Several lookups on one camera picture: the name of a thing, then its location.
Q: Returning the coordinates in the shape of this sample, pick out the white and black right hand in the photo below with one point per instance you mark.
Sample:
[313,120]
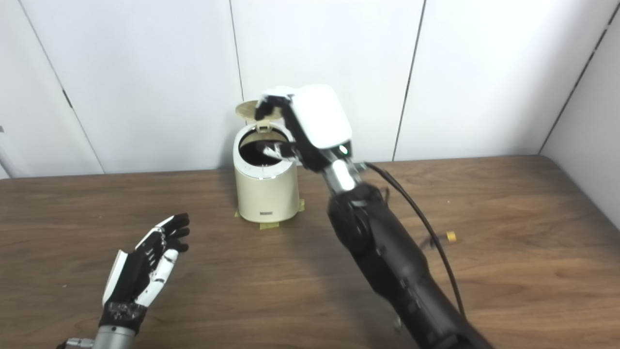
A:
[319,116]

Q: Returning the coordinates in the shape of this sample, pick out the white and black left hand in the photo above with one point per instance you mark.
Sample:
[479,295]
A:
[131,276]

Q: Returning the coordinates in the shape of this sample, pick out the cream round bin lid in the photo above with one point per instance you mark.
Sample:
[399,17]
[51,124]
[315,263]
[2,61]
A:
[244,110]

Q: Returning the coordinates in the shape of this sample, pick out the cream-colored bin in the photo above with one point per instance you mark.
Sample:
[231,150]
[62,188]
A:
[267,196]

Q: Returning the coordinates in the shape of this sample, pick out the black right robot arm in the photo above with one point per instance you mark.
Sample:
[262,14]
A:
[382,247]

